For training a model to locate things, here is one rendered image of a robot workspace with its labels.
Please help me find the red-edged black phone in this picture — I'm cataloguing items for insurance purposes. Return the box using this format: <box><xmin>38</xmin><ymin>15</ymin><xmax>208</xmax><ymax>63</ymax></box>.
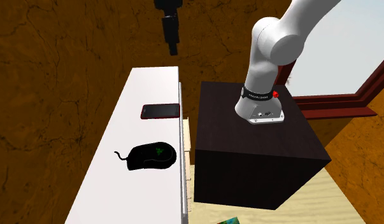
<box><xmin>140</xmin><ymin>103</ymin><xmax>181</xmax><ymax>120</ymax></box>

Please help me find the black computer mouse green logo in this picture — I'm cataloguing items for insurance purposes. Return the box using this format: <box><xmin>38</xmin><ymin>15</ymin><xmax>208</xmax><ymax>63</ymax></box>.
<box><xmin>113</xmin><ymin>141</ymin><xmax>178</xmax><ymax>171</ymax></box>

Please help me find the dark robot stand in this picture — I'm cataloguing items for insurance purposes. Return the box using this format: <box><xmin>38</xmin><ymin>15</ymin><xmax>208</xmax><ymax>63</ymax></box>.
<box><xmin>194</xmin><ymin>81</ymin><xmax>332</xmax><ymax>211</ymax></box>

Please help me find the white-topped chest of drawers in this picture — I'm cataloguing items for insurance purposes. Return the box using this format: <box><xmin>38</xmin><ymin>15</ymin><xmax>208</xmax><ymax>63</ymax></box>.
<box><xmin>64</xmin><ymin>66</ymin><xmax>193</xmax><ymax>224</ymax></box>

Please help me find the green patterned flat object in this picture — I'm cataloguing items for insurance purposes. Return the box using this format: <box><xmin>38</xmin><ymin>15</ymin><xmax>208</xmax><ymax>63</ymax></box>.
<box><xmin>217</xmin><ymin>216</ymin><xmax>241</xmax><ymax>224</ymax></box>

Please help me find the window with red-brown frame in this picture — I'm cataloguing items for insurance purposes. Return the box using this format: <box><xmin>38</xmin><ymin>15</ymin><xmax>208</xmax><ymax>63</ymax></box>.
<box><xmin>273</xmin><ymin>0</ymin><xmax>384</xmax><ymax>120</ymax></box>

